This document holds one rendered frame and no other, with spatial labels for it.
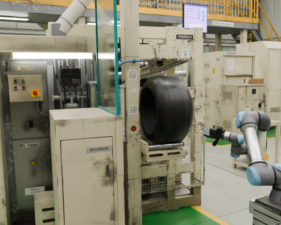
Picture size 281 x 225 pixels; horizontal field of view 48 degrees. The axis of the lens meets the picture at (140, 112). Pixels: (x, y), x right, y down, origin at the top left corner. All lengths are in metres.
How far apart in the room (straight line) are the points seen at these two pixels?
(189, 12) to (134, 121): 4.25
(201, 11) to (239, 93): 1.90
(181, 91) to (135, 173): 0.80
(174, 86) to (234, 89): 4.51
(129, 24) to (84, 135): 1.12
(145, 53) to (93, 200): 1.49
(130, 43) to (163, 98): 0.52
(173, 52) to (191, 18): 3.60
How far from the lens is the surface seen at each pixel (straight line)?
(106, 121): 1.87
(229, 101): 7.16
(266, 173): 2.05
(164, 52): 2.99
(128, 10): 2.64
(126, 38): 2.60
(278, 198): 2.12
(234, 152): 2.58
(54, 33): 2.79
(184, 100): 2.57
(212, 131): 2.58
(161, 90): 2.55
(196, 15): 6.70
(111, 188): 1.97
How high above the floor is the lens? 1.52
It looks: 7 degrees down
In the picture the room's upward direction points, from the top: 1 degrees counter-clockwise
